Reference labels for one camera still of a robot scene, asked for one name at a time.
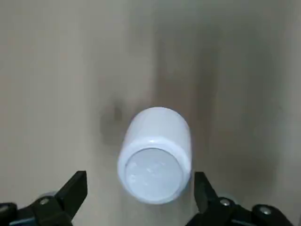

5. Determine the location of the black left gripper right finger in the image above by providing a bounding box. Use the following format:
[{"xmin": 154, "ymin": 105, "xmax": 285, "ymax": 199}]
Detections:
[{"xmin": 187, "ymin": 171, "xmax": 294, "ymax": 226}]

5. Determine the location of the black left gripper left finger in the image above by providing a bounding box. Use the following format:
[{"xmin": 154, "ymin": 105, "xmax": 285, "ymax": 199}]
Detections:
[{"xmin": 0, "ymin": 170, "xmax": 87, "ymax": 226}]

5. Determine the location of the white plastic cup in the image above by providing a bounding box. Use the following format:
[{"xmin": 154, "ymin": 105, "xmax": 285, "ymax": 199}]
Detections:
[{"xmin": 117, "ymin": 107, "xmax": 191, "ymax": 205}]

